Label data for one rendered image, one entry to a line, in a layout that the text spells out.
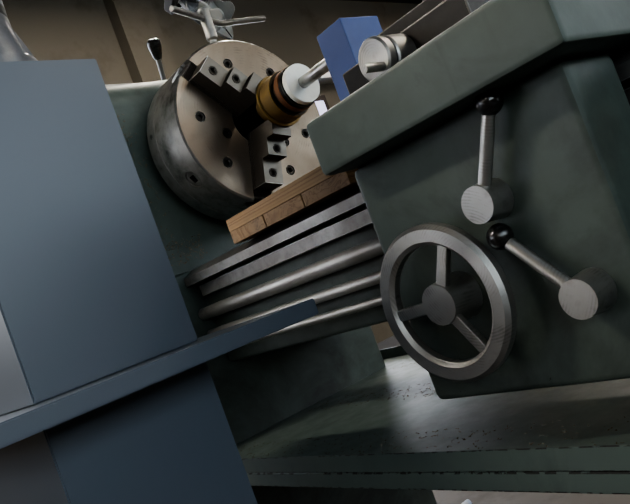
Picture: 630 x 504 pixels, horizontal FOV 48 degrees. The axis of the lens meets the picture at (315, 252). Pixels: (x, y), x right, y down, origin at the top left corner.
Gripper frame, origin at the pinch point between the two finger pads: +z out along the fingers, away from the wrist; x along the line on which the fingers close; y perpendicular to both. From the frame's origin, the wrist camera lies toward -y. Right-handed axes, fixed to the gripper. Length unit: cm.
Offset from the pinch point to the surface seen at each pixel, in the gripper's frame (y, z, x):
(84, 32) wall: -297, -89, 171
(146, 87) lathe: -2.0, -0.4, -22.7
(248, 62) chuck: 14.5, 8.2, -12.8
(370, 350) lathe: -1, 70, -22
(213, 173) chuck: 14.6, 19.6, -34.7
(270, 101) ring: 25.6, 16.1, -24.1
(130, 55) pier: -292, -61, 184
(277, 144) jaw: 20.3, 22.6, -24.3
